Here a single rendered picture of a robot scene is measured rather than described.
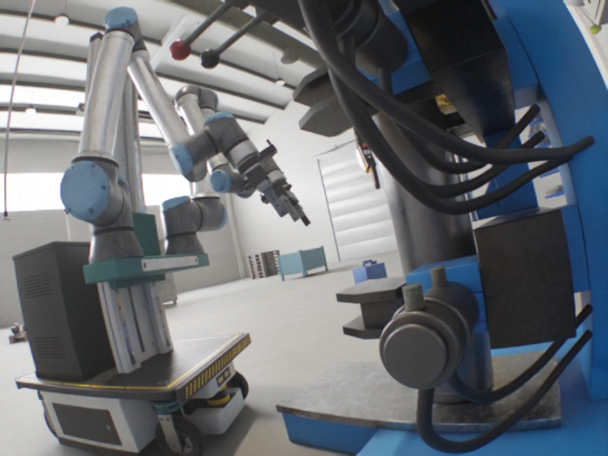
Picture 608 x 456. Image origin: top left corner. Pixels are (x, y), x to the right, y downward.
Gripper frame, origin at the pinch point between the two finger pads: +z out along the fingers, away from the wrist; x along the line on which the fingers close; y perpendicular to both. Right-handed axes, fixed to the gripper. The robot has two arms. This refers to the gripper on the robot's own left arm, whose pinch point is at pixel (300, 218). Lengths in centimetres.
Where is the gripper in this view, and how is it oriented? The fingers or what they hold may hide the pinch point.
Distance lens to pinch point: 129.0
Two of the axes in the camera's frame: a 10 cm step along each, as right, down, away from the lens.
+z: 5.3, 8.0, -2.9
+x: 3.3, 1.2, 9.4
